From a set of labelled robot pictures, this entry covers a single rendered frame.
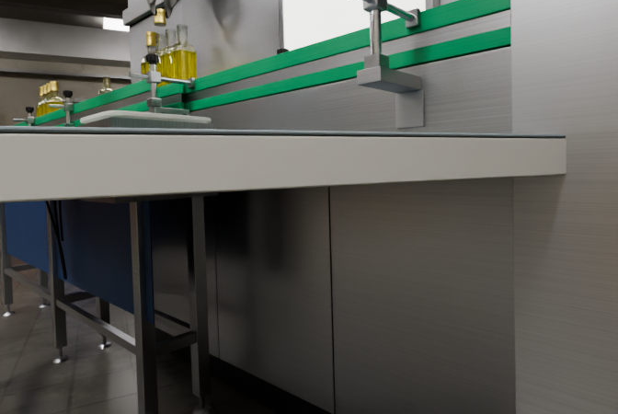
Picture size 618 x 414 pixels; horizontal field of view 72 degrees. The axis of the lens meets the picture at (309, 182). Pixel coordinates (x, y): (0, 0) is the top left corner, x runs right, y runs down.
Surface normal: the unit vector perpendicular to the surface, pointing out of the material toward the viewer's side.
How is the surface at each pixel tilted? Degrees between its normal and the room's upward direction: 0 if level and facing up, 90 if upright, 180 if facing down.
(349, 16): 90
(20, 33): 90
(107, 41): 90
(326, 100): 90
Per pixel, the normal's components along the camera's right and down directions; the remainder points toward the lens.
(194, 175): 0.44, 0.02
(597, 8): -0.69, 0.04
